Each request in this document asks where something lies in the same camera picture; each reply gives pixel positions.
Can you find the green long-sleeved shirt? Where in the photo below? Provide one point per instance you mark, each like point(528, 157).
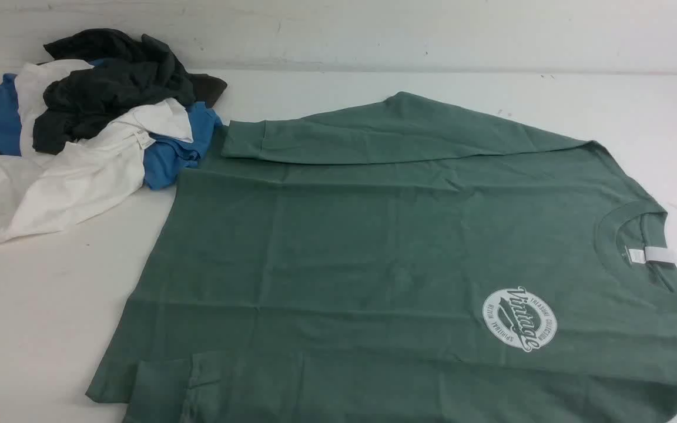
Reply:
point(402, 261)

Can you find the dark grey shirt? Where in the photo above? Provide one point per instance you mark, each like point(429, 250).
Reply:
point(123, 73)

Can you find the white shirt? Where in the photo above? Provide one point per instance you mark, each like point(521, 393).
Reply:
point(42, 193)

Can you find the blue shirt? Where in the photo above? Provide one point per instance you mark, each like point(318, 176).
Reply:
point(164, 159)

